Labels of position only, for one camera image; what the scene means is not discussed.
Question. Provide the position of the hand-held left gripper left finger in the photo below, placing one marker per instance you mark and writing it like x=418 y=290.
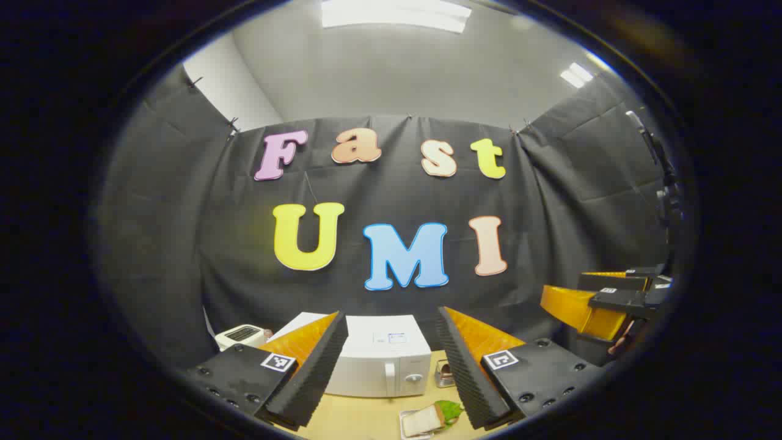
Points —
x=311 y=373

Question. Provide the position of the small ceiling light panel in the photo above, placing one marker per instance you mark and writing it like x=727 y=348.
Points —
x=576 y=74

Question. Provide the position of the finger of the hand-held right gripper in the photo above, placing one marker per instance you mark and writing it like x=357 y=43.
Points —
x=574 y=305
x=611 y=281

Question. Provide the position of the metal mesh utensil holder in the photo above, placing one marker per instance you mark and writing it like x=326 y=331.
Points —
x=444 y=374

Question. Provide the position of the long ceiling light panel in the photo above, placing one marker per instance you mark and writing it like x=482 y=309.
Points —
x=397 y=13

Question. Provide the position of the white microwave oven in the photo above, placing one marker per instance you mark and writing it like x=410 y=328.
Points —
x=379 y=360

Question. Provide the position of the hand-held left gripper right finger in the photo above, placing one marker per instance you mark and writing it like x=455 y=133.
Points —
x=461 y=373

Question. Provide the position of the toast sandwich with lettuce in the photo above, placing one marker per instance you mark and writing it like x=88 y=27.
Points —
x=424 y=420

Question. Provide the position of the black stand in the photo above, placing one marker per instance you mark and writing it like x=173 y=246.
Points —
x=663 y=177

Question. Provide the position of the black backdrop cloth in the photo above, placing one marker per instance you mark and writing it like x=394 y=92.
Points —
x=379 y=201

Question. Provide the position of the white rectangular plastic tray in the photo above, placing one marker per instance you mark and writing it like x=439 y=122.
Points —
x=403 y=428

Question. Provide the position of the white toaster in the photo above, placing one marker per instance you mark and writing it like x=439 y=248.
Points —
x=241 y=336

